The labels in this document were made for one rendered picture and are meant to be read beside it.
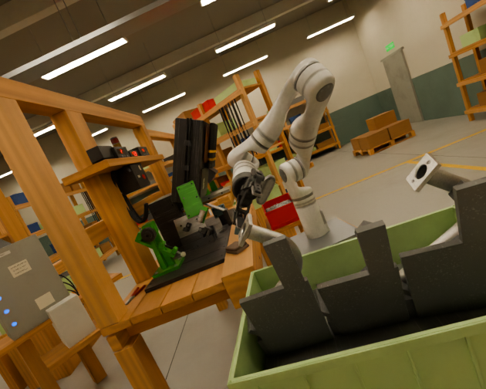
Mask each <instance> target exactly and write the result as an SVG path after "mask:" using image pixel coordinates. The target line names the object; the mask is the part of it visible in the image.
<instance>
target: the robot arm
mask: <svg viewBox="0 0 486 389"><path fill-rule="evenodd" d="M334 86H335V77H334V75H333V74H332V73H331V72H330V71H329V70H328V69H327V68H325V67H324V65H323V64H321V63H320V62H319V61H318V60H316V59H314V58H307V59H304V60H303V61H301V62H300V64H298V65H297V67H296V68H295V69H294V70H293V72H292V74H291V75H290V77H289V78H288V80H287V82H286V84H285V85H284V87H283V88H282V91H281V92H280V94H279V95H278V97H277V99H276V101H275V102H274V104H273V106H272V108H271V109H270V111H269V112H268V114H267V115H266V117H265V119H264V120H263V121H262V122H261V123H260V124H259V126H258V127H257V128H256V129H255V131H254V132H253V134H252V135H251V136H250V137H249V138H248V139H247V140H245V141H244V142H243V143H241V144H239V145H238V146H237V147H235V148H234V149H233V150H232V151H231V152H230V153H229V155H228V158H227V162H228V164H229V165H230V166H231V167H232V168H233V177H232V192H233V195H234V196H235V197H236V198H237V204H236V207H235V208H234V209H233V215H232V224H233V225H236V227H237V229H241V227H242V225H243V223H244V221H245V219H246V215H247V214H248V213H249V210H250V207H251V204H252V201H253V200H254V199H256V202H257V203H258V204H259V205H263V204H264V203H266V201H267V199H268V196H269V195H270V193H271V191H272V189H273V187H274V185H275V176H273V175H268V176H266V177H265V176H264V175H263V173H262V171H260V170H258V167H259V161H258V159H257V158H256V157H254V156H253V155H251V154H250V153H248V151H255V152H258V153H260V154H264V153H265V152H266V151H267V150H268V149H269V148H270V146H272V145H273V144H274V143H275V141H276V140H277V139H278V137H279V136H280V134H281V133H282V130H283V127H284V125H285V120H286V117H287V113H288V111H289V107H290V105H291V103H292V101H293V100H294V99H295V97H296V96H297V95H298V94H299V93H300V94H301V95H302V96H303V97H304V98H305V101H306V108H305V113H304V114H302V115H301V116H299V117H297V118H296V119H295V120H294V121H293V122H292V125H291V127H290V131H289V145H290V147H291V148H292V149H293V150H294V152H296V153H297V155H296V156H295V157H294V158H293V159H291V160H289V161H286V162H285V163H283V164H280V165H279V168H278V170H279V173H280V176H281V178H282V180H283V182H284V184H285V187H286V189H287V191H288V193H289V195H290V197H291V199H292V202H293V204H294V206H295V210H296V212H297V214H298V217H299V220H300V222H301V224H302V227H303V229H304V232H305V234H306V237H307V238H309V239H314V238H319V237H322V236H324V235H325V234H326V233H327V232H328V231H330V230H329V226H328V224H327V221H326V218H325V216H324V214H323V211H322V210H321V209H319V206H318V203H317V201H316V197H315V195H314V193H313V191H312V188H311V187H298V186H297V184H296V182H297V181H300V180H302V179H303V178H305V177H306V176H307V175H308V173H309V166H310V160H311V156H312V149H313V147H314V144H315V142H316V137H317V134H318V130H319V125H320V123H321V120H322V116H323V114H324V111H325V109H326V106H327V104H328V102H329V99H330V97H331V95H332V92H333V89H334ZM242 208H247V210H244V209H242Z"/></svg>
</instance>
